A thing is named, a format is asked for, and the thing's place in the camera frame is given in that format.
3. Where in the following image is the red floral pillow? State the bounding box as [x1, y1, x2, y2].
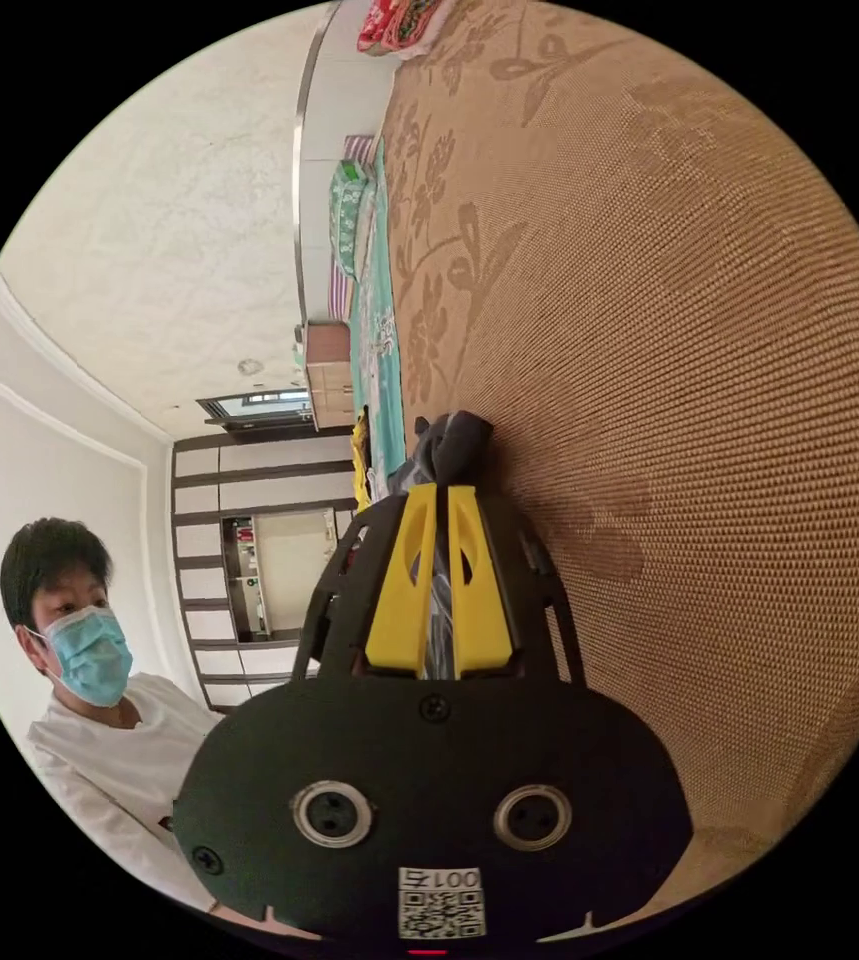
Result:
[356, 0, 462, 59]

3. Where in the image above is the black t-shirt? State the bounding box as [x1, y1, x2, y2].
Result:
[386, 409, 496, 681]

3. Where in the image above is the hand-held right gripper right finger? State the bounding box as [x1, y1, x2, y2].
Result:
[446, 485, 514, 681]

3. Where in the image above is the pile of clothes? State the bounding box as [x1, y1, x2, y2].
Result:
[351, 407, 408, 519]

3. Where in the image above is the green floral pillow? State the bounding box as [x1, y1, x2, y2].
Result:
[328, 158, 379, 280]

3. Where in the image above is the window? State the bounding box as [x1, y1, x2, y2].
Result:
[197, 387, 315, 431]

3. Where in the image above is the dark striped wall cupboard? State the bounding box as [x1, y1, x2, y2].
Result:
[170, 430, 361, 712]

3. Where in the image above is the person's body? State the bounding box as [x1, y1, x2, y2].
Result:
[0, 516, 229, 915]

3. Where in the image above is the small wooden cupboard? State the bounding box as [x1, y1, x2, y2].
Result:
[302, 320, 356, 433]

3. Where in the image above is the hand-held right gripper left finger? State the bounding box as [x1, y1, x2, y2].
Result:
[363, 482, 439, 681]

